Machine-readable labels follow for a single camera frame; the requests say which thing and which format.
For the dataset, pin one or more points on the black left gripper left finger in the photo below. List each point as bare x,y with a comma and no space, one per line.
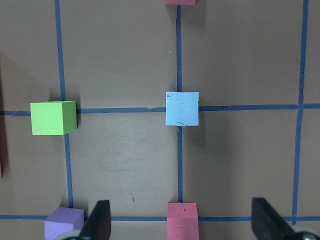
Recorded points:
98,225

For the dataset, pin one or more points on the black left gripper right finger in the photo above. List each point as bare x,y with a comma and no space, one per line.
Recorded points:
266,223

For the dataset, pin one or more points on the light purple foam block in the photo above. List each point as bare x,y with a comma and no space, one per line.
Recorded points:
63,220

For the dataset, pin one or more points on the dark pink foam block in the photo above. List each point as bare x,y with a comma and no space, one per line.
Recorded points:
182,221

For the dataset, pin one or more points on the pink plastic tray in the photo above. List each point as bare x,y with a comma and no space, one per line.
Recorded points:
1,174

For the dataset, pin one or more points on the green foam block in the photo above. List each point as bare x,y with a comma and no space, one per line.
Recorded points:
53,118

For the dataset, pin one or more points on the light blue foam block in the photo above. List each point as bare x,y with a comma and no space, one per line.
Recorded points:
182,109

